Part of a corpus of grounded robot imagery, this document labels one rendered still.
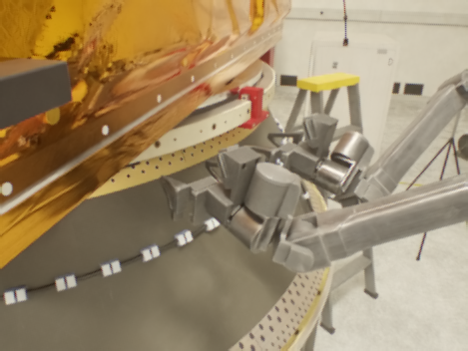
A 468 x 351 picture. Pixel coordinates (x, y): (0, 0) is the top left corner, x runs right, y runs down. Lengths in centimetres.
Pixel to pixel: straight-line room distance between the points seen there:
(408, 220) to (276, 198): 18
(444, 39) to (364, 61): 442
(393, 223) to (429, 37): 816
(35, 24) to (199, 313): 67
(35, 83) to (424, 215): 47
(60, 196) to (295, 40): 811
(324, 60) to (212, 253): 372
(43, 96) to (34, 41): 6
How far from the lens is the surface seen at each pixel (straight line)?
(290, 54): 847
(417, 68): 870
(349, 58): 443
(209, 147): 89
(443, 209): 56
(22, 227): 39
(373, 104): 455
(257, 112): 97
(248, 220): 54
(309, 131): 72
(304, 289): 113
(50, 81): 29
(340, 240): 54
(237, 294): 92
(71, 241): 76
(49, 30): 34
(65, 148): 42
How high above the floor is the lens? 196
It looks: 26 degrees down
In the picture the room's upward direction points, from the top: 1 degrees clockwise
